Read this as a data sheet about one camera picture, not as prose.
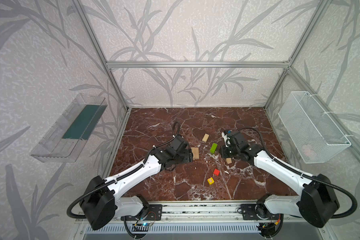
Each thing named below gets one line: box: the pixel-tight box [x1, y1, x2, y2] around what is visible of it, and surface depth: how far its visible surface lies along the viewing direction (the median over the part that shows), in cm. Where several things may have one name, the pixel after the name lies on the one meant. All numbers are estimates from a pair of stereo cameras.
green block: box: [210, 143, 218, 154], surface depth 96 cm
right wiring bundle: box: [256, 219, 283, 238], surface depth 72 cm
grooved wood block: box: [201, 133, 210, 143], surface depth 104 cm
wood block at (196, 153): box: [194, 147, 199, 160], surface depth 93 cm
